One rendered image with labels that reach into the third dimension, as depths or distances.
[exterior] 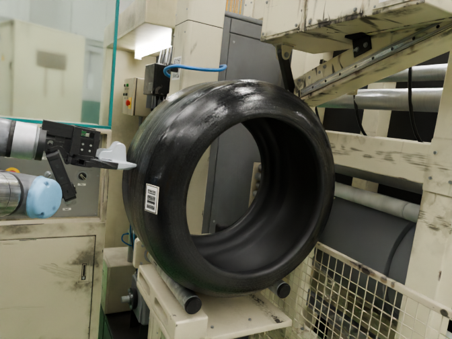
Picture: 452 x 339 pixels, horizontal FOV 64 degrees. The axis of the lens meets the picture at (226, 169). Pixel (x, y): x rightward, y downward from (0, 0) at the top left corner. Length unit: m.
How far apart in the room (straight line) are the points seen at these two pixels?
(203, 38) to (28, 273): 1.07
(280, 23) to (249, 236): 0.70
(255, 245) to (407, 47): 0.72
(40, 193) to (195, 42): 0.73
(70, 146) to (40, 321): 1.00
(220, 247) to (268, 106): 0.54
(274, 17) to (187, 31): 0.28
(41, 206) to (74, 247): 0.87
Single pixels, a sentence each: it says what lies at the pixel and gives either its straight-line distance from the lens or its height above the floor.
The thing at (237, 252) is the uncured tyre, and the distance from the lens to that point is 1.22.
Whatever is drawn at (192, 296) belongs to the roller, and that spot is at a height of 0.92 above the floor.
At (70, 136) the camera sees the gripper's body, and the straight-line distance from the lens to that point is 0.83.
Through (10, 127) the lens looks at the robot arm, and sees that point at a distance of 0.82.
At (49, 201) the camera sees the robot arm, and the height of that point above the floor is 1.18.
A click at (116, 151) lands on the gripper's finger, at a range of 0.85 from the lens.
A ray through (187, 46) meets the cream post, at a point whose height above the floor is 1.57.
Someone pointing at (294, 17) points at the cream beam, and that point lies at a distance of 1.19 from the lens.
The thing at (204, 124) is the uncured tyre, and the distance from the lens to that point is 0.80.
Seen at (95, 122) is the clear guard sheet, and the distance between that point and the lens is 1.51.
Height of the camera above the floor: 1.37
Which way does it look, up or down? 8 degrees down
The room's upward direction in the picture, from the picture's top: 6 degrees clockwise
